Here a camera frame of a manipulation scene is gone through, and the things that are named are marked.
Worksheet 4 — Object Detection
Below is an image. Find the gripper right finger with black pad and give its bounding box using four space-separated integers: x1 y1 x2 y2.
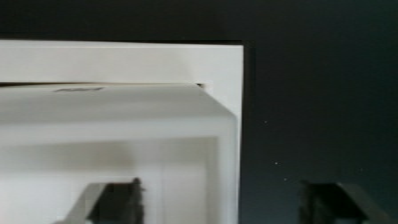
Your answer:
295 180 397 224

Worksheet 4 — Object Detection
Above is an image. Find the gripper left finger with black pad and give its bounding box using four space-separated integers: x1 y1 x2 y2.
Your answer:
56 177 148 224

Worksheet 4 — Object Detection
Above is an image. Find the white drawer cabinet box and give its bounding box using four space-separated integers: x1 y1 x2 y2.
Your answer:
0 40 244 224

